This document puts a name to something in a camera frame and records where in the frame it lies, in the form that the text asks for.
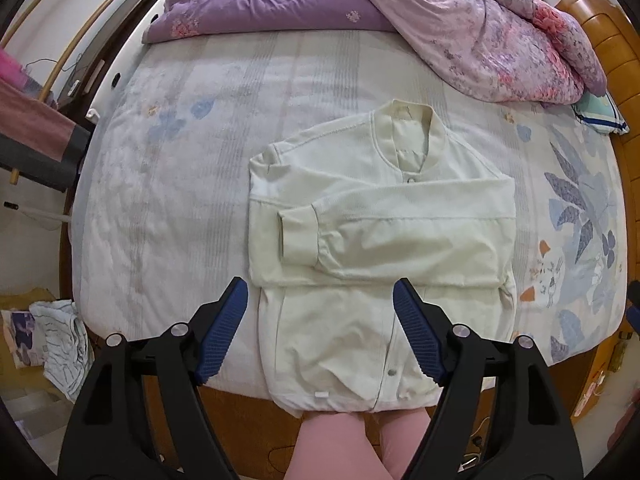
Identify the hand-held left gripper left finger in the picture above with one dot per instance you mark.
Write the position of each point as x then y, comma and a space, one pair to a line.
222, 332

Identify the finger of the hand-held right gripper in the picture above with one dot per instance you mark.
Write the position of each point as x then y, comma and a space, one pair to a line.
634, 307

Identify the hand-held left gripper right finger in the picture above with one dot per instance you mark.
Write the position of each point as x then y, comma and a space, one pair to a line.
417, 332

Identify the white button-up jacket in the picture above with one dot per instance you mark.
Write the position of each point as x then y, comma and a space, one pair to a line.
380, 240

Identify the person's pink pants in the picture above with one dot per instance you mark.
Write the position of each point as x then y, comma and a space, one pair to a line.
335, 445

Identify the bed with floral sheet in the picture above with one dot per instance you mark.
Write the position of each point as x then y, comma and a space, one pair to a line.
175, 185

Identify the white patterned cloth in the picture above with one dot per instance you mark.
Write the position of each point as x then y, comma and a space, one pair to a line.
62, 355

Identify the teal striped pillow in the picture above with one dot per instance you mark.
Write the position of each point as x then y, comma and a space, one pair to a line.
600, 110

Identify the blue floral print cloth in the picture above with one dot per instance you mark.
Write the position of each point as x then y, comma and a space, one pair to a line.
20, 337

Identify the white standing fan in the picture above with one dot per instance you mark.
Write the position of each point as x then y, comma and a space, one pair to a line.
45, 214

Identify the wooden headboard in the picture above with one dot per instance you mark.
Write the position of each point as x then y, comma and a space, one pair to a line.
615, 45

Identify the grey pink striped towel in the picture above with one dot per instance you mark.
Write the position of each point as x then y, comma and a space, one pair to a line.
40, 125

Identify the purple floral quilt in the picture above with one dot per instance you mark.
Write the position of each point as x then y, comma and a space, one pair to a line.
450, 35

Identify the black-topped white drawer cabinet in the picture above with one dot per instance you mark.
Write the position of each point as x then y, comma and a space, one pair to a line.
110, 35

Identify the bright pink towel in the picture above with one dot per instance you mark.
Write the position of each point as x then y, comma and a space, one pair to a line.
12, 67

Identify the wooden rail drying rack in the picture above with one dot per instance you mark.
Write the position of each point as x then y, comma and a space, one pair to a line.
46, 94

